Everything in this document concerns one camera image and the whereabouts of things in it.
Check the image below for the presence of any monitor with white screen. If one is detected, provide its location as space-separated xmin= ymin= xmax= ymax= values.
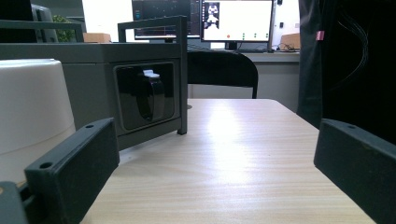
xmin=200 ymin=0 xmax=275 ymax=51

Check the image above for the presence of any black office chair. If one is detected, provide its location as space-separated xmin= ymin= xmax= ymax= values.
xmin=187 ymin=49 xmax=260 ymax=100

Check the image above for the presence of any dark grey appliance box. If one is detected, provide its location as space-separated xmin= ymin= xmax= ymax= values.
xmin=0 ymin=15 xmax=189 ymax=152

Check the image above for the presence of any black drawer with loop handle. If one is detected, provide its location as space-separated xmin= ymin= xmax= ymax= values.
xmin=112 ymin=61 xmax=182 ymax=132

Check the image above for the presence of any green plant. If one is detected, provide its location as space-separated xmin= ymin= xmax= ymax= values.
xmin=51 ymin=14 xmax=77 ymax=43

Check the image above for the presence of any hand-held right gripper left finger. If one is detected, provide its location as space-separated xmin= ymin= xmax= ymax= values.
xmin=23 ymin=117 xmax=120 ymax=224

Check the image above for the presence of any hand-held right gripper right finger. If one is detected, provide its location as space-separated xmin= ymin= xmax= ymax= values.
xmin=313 ymin=118 xmax=396 ymax=224

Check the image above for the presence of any white round plastic container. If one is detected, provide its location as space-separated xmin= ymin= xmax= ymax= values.
xmin=0 ymin=58 xmax=77 ymax=185

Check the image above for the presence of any brown cardboard box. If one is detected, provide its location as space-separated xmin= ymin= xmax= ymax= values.
xmin=279 ymin=33 xmax=302 ymax=51
xmin=82 ymin=32 xmax=112 ymax=44

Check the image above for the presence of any black panel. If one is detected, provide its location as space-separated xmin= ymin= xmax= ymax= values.
xmin=0 ymin=0 xmax=35 ymax=44

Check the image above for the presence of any grey background desk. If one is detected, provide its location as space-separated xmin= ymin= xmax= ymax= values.
xmin=187 ymin=49 xmax=301 ymax=63

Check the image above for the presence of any monitor with dark screen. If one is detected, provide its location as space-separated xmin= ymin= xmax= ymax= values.
xmin=131 ymin=0 xmax=202 ymax=41

